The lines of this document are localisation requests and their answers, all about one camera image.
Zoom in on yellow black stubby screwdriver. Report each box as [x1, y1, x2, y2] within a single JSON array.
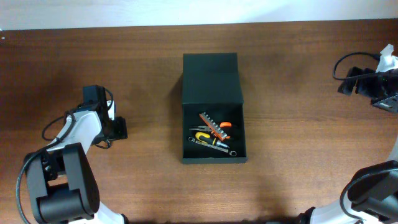
[[195, 132, 229, 149]]

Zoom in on orange socket rail with sockets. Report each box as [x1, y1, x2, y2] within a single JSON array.
[[199, 112, 233, 141]]

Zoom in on black gift box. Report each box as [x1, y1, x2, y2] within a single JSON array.
[[182, 53, 248, 164]]

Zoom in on orange black long-nose pliers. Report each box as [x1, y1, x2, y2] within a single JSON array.
[[188, 121, 233, 134]]

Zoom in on chrome ratchet wrench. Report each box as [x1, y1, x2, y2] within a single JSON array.
[[188, 137, 237, 157]]

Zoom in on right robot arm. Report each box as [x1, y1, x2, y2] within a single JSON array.
[[293, 44, 397, 224]]

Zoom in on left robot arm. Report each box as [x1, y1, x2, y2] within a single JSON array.
[[16, 85, 129, 223]]

